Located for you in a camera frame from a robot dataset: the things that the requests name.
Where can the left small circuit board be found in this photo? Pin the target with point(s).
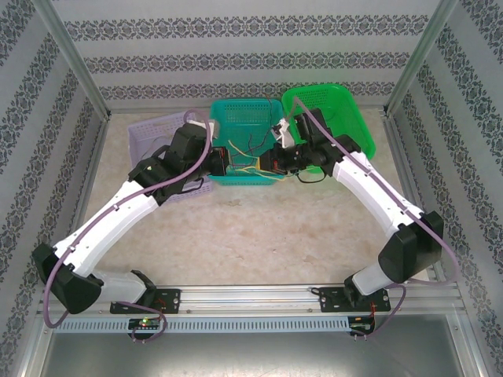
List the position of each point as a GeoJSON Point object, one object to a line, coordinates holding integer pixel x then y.
{"type": "Point", "coordinates": [145, 323]}

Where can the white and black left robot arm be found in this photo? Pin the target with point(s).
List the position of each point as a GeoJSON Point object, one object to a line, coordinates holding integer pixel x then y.
{"type": "Point", "coordinates": [104, 231]}

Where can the aluminium side rail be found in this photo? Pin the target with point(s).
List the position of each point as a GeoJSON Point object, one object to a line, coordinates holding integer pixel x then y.
{"type": "Point", "coordinates": [92, 157]}
{"type": "Point", "coordinates": [404, 165]}

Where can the green plastic basket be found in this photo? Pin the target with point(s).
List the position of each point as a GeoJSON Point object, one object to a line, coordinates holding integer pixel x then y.
{"type": "Point", "coordinates": [346, 110]}

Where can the small circuit board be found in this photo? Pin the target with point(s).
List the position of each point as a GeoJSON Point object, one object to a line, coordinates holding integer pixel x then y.
{"type": "Point", "coordinates": [361, 328]}
{"type": "Point", "coordinates": [145, 323]}

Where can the right small circuit board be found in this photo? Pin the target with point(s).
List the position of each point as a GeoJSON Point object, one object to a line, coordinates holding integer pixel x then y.
{"type": "Point", "coordinates": [361, 328]}

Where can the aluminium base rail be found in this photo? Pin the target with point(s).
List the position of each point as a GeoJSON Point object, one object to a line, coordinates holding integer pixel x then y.
{"type": "Point", "coordinates": [251, 298]}

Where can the aluminium frame post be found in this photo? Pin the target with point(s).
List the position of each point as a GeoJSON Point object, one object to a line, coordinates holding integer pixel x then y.
{"type": "Point", "coordinates": [76, 63]}
{"type": "Point", "coordinates": [418, 59]}

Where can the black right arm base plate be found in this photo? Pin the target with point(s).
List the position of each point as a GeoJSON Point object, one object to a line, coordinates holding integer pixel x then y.
{"type": "Point", "coordinates": [330, 300]}

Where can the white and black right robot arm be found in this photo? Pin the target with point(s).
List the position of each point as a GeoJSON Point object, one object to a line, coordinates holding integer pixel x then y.
{"type": "Point", "coordinates": [373, 200]}

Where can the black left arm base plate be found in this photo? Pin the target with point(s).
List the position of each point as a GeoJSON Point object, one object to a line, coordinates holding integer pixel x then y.
{"type": "Point", "coordinates": [169, 300]}

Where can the teal plastic basket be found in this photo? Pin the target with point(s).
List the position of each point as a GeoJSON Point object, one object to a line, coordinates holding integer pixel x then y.
{"type": "Point", "coordinates": [243, 118]}

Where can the grey metal front panel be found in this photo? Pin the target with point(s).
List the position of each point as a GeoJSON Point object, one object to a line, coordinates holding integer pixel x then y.
{"type": "Point", "coordinates": [251, 357]}

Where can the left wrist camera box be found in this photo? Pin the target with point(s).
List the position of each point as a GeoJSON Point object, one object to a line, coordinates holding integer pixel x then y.
{"type": "Point", "coordinates": [210, 127]}

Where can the metal bracket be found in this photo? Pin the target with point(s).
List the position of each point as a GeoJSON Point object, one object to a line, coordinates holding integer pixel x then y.
{"type": "Point", "coordinates": [283, 135]}

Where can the lavender plastic basket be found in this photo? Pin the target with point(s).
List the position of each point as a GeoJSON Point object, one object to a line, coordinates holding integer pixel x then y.
{"type": "Point", "coordinates": [145, 133]}

